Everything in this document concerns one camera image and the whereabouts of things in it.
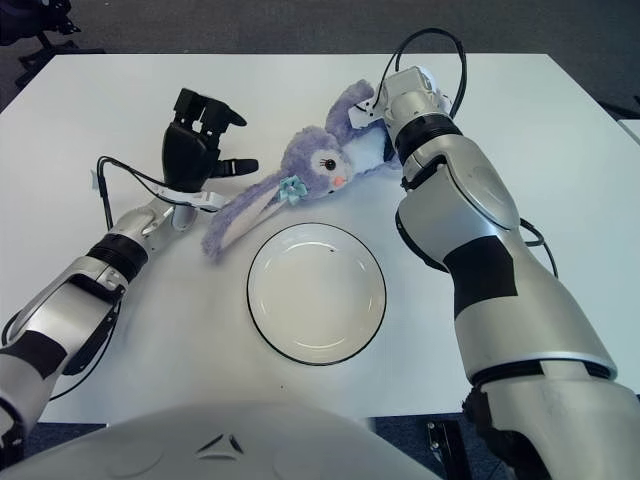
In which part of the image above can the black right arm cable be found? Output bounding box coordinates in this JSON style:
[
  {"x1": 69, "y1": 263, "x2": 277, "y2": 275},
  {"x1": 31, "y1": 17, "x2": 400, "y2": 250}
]
[{"x1": 372, "y1": 27, "x2": 559, "y2": 279}]

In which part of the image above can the white neighbouring desk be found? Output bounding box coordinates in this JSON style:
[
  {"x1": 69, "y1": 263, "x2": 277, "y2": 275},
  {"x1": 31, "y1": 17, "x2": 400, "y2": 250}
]
[{"x1": 617, "y1": 118, "x2": 640, "y2": 151}]

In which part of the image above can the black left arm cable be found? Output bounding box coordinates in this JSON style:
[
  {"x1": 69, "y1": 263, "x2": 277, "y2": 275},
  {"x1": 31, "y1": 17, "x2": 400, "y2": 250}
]
[{"x1": 0, "y1": 155, "x2": 174, "y2": 401}]

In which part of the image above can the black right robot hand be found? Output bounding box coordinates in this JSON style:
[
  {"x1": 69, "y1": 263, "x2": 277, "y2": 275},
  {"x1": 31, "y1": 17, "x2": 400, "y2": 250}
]
[{"x1": 348, "y1": 82, "x2": 401, "y2": 162}]

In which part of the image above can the purple plush bunny doll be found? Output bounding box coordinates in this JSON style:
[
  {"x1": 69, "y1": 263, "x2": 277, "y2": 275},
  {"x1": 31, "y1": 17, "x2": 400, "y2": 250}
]
[{"x1": 200, "y1": 82, "x2": 404, "y2": 265}]

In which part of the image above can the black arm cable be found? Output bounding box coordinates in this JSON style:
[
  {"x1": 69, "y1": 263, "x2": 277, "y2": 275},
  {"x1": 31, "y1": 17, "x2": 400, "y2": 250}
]
[
  {"x1": 372, "y1": 27, "x2": 559, "y2": 279},
  {"x1": 0, "y1": 155, "x2": 174, "y2": 401}
]

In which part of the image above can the silver robot torso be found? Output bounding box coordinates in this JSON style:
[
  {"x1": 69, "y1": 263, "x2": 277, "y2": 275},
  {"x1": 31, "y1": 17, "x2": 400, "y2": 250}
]
[{"x1": 4, "y1": 399, "x2": 441, "y2": 480}]

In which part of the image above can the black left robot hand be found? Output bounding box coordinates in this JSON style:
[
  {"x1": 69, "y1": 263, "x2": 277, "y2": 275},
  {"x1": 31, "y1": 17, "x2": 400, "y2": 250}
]
[{"x1": 152, "y1": 88, "x2": 260, "y2": 212}]

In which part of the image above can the white plate black rim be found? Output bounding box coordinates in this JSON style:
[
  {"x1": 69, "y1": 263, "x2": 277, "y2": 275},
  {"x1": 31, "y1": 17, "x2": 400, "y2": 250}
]
[{"x1": 247, "y1": 222, "x2": 388, "y2": 369}]

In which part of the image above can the black table bracket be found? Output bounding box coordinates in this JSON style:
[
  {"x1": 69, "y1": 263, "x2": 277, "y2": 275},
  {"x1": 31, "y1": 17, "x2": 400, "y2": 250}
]
[{"x1": 427, "y1": 420, "x2": 471, "y2": 480}]

